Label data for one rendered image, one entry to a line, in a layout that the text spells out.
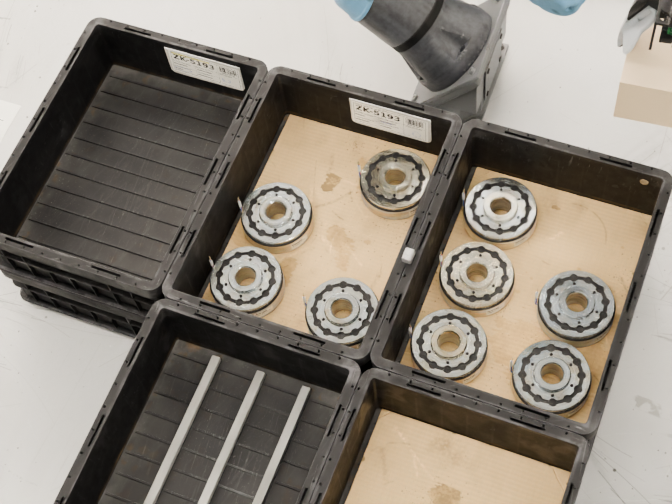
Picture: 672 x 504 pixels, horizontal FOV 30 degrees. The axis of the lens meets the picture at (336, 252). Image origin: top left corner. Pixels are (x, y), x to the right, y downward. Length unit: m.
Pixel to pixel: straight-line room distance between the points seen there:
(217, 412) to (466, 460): 0.34
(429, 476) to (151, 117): 0.71
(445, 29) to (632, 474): 0.71
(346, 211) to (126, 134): 0.37
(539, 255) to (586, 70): 0.44
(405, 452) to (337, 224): 0.36
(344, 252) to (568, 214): 0.33
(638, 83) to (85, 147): 0.85
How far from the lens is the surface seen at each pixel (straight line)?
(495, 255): 1.73
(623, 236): 1.79
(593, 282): 1.72
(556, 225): 1.79
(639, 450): 1.81
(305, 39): 2.15
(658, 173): 1.73
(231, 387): 1.71
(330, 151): 1.86
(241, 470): 1.67
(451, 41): 1.94
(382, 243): 1.78
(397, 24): 1.91
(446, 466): 1.64
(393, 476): 1.64
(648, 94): 1.59
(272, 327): 1.62
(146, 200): 1.87
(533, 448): 1.62
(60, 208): 1.90
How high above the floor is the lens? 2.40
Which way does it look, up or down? 62 degrees down
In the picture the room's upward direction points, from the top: 11 degrees counter-clockwise
